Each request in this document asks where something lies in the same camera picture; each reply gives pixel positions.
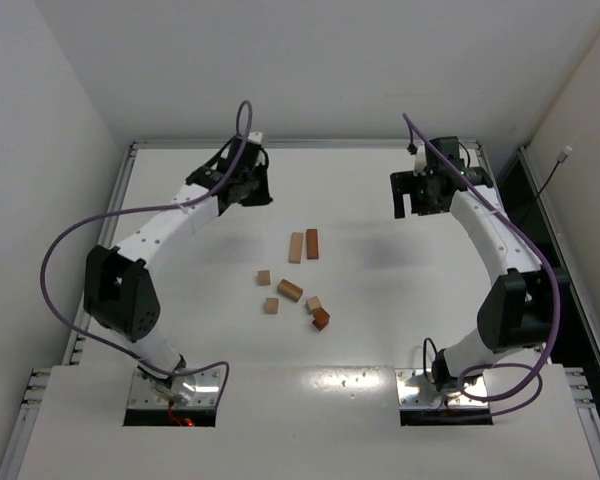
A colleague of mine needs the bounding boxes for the metal base plate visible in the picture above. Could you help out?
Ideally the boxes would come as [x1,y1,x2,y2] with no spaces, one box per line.
[395,368,489,413]
[127,370,220,411]

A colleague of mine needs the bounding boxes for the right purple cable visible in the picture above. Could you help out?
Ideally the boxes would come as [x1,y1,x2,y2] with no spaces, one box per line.
[401,112,562,417]

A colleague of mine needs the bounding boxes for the black wall cable with plug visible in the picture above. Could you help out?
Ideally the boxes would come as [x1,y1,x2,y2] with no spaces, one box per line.
[511,145,574,236]

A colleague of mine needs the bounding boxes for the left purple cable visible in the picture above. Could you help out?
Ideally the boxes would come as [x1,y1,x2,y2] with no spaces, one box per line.
[39,99,230,404]

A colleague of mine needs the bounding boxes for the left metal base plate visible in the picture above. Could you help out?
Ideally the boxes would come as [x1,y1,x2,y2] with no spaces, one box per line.
[127,370,220,411]

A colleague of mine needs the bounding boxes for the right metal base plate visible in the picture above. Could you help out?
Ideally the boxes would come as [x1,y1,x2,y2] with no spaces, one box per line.
[395,368,489,413]

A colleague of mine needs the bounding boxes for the long dark wood block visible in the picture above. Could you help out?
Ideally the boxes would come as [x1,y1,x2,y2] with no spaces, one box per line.
[306,228,320,260]

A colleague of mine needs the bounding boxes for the long light wood block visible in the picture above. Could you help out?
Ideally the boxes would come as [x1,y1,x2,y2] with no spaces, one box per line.
[288,232,304,264]

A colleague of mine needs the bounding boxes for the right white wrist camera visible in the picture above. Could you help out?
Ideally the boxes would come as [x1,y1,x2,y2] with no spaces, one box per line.
[409,144,427,176]

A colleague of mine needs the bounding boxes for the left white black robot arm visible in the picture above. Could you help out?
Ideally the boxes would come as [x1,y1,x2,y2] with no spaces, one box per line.
[83,132,272,400]

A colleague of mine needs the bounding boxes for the small dark wood cube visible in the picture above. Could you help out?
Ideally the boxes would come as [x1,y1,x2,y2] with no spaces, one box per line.
[312,307,330,331]

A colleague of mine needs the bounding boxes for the purple cable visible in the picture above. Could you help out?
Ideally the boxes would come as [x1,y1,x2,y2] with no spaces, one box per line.
[39,99,230,404]
[401,112,562,417]

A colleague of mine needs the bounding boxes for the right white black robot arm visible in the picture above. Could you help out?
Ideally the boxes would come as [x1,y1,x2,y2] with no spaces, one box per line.
[390,137,569,390]

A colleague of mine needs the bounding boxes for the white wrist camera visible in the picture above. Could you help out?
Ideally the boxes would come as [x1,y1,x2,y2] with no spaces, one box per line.
[409,144,427,176]
[247,131,265,147]

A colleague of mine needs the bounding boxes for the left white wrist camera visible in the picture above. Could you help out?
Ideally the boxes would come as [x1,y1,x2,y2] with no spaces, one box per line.
[247,131,265,147]

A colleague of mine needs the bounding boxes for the small light cube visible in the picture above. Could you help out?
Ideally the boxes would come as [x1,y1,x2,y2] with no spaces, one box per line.
[256,270,271,286]
[306,296,322,314]
[263,297,279,315]

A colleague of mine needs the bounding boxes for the aluminium table frame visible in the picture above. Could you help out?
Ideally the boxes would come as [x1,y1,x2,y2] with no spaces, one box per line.
[18,146,600,479]

